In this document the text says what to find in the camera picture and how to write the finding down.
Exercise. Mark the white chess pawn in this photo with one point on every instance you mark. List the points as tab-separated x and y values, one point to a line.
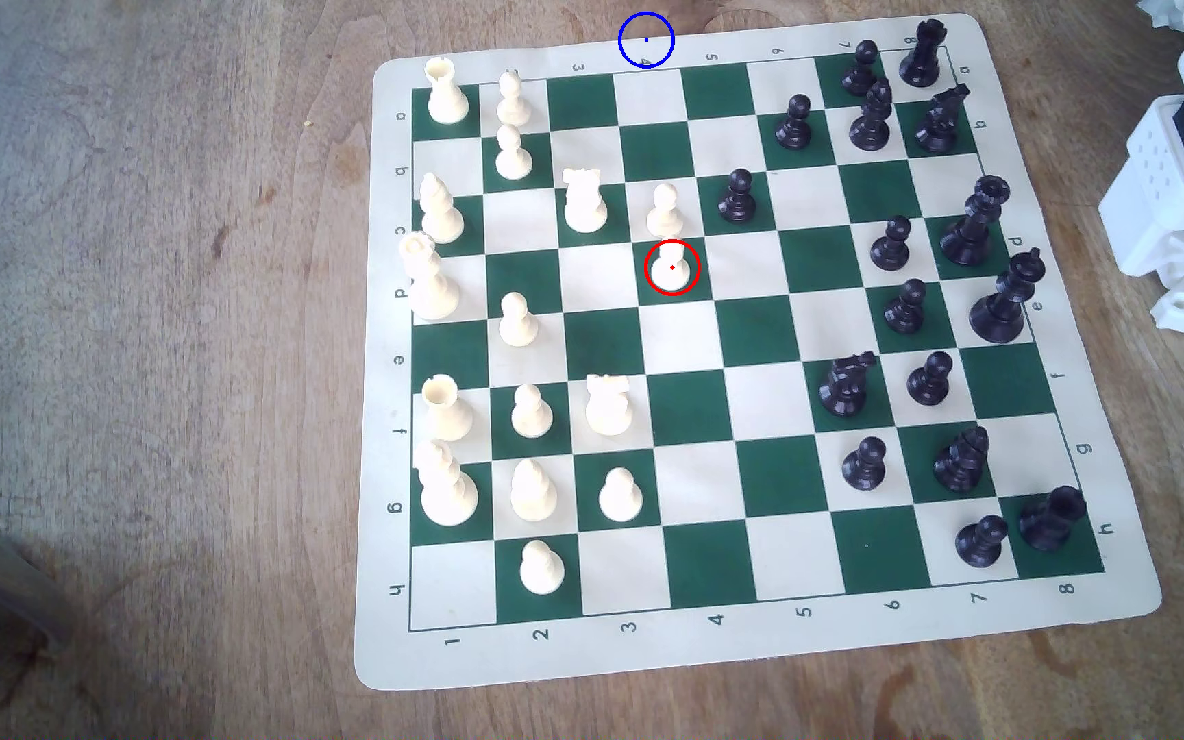
671	269
518	324
513	156
665	214
513	101
542	571
531	415
620	499

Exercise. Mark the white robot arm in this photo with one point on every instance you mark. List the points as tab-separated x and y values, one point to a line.
1157	185

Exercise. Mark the white chess knight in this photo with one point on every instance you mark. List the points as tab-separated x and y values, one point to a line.
584	203
608	407

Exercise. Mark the green and white chess mat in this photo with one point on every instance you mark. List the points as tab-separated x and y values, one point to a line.
684	411

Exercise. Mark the white chess bishop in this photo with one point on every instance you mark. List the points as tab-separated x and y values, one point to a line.
440	214
532	493

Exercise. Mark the white chess rook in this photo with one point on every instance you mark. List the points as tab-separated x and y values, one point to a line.
446	95
445	411

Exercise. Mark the white chess queen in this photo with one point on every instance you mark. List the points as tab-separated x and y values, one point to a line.
430	283

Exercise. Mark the black chess pawn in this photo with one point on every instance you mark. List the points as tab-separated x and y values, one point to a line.
737	200
861	72
864	467
891	249
793	125
980	546
906	310
929	382

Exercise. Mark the black chess knight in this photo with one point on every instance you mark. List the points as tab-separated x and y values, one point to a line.
937	125
844	388

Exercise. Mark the black chess bishop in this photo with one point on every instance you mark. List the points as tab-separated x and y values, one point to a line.
872	121
960	465

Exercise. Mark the black chess queen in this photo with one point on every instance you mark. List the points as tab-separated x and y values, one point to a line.
970	231

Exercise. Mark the black chess king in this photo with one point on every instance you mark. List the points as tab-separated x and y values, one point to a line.
1001	308

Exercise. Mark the black chess rook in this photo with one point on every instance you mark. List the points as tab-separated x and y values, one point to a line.
1049	522
922	58

